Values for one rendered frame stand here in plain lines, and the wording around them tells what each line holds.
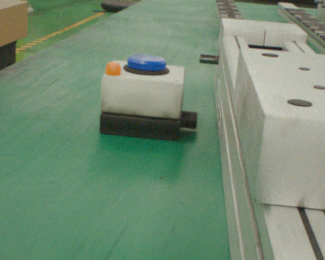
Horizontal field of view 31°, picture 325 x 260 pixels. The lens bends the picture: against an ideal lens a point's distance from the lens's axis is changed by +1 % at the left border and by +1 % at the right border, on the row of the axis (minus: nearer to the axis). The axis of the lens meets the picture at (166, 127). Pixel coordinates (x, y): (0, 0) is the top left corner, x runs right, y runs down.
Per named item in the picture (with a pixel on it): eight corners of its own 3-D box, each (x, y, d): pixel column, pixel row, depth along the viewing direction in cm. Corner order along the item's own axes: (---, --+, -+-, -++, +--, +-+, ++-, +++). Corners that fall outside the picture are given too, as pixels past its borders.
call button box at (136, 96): (110, 112, 66) (113, 56, 64) (196, 120, 66) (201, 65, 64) (98, 134, 59) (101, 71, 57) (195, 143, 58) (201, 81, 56)
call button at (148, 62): (128, 70, 63) (129, 51, 62) (166, 74, 62) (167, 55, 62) (124, 78, 59) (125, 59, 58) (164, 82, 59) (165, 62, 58)
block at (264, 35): (196, 85, 82) (202, 16, 79) (285, 93, 82) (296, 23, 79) (195, 101, 73) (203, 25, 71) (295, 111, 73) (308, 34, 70)
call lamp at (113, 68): (106, 71, 58) (107, 59, 58) (121, 72, 58) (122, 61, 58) (104, 75, 57) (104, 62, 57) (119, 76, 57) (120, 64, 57)
